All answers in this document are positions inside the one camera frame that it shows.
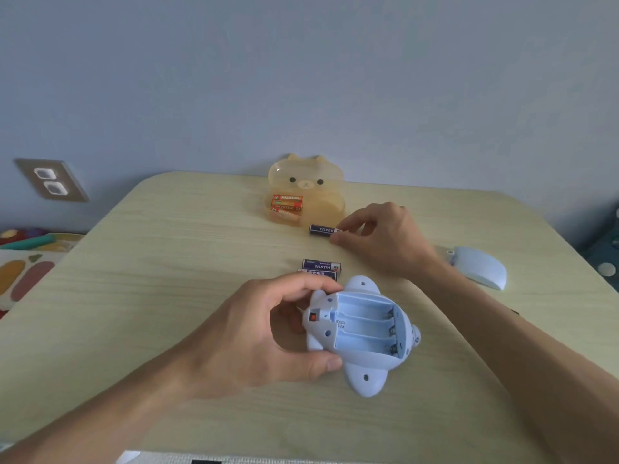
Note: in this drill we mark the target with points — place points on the person's left hand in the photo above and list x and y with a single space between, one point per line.
237 343

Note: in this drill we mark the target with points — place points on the person's right hand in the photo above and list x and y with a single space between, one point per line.
391 241

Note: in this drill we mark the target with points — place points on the person's left thumb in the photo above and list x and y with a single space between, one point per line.
309 366

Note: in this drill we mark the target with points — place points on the person's right thumb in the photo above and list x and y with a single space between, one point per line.
348 241

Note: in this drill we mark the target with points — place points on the person's right middle finger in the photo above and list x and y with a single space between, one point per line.
370 228

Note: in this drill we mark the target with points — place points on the dark blue battery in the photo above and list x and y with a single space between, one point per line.
317 274
323 230
321 264

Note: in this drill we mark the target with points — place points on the light blue plastic toy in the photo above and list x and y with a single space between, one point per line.
360 333

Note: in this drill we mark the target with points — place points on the person's left forearm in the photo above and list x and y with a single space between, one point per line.
96 415

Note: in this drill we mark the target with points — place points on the person's right forearm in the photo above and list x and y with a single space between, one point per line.
522 352

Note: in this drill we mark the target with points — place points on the orange battery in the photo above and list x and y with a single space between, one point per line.
287 197
287 204
286 214

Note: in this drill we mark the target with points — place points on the translucent yellow bear box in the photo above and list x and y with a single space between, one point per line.
309 176

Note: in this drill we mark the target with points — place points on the light blue battery cover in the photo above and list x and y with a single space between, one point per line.
481 268

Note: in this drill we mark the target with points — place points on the dark polka dot fabric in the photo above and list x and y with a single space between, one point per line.
604 256

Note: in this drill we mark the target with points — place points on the colourful patterned mat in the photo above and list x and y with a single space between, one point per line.
29 270

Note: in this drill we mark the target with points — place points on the wall power outlet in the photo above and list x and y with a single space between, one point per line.
51 181

